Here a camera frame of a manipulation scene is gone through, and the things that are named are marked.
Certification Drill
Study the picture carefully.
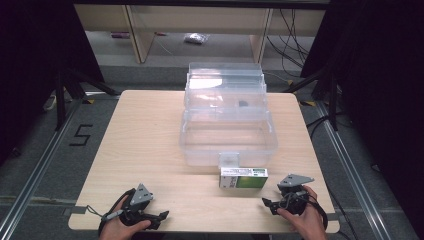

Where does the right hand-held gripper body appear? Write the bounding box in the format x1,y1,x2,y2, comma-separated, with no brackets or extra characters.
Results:
276,173,316,216

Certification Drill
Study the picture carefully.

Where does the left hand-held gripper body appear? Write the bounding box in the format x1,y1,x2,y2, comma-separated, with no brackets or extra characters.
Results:
118,183,161,231

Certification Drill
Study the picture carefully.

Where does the person's right hand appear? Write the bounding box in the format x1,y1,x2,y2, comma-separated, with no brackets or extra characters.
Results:
276,184,330,240

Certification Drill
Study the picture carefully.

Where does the person's left hand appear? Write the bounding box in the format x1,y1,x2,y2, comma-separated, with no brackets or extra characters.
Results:
98,195,153,240

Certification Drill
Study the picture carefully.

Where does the green and white carton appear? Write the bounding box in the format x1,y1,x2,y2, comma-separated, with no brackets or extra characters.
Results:
218,166,270,190

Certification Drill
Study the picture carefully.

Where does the clear plastic storage box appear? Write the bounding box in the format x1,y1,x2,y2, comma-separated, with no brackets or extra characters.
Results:
178,61,279,168

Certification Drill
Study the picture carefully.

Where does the black metal stand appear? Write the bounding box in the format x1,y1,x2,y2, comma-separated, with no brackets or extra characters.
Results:
54,68,121,132
282,66,341,132

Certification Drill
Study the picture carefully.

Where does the dark curtain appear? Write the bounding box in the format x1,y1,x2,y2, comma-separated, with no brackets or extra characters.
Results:
0,0,106,167
300,0,424,231

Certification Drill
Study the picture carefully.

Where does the crumpled clear plastic bag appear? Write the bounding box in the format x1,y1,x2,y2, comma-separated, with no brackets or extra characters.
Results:
182,32,211,45

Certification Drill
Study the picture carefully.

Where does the light wooden shelf unit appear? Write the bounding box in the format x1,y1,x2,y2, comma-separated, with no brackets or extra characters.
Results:
73,3,327,65

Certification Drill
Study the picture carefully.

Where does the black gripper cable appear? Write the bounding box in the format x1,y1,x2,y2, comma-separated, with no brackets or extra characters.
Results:
298,191,330,232
97,187,137,236

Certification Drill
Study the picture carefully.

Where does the grey wrist cord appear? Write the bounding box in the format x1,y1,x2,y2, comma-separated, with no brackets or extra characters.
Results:
86,204,125,222

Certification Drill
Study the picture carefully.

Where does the metal floor rail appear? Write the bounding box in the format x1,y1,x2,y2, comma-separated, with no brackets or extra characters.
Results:
314,101,393,240
0,98,84,240

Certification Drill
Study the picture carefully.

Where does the bundle of black floor cables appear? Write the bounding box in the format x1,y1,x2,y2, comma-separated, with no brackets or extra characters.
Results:
265,8,312,78

